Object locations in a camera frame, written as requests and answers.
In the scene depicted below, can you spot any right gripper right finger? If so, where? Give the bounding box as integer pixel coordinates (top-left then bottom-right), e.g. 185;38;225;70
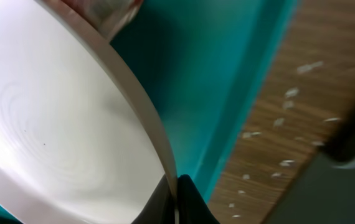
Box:
177;174;219;224

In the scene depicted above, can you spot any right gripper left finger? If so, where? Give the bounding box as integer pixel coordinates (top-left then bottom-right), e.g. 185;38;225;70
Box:
132;175;175;224

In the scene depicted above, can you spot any large white plate with rice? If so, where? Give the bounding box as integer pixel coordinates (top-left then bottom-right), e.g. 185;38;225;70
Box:
0;0;177;223

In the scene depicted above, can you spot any grey dishwasher rack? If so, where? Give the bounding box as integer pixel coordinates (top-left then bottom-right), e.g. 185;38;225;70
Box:
264;109;355;224

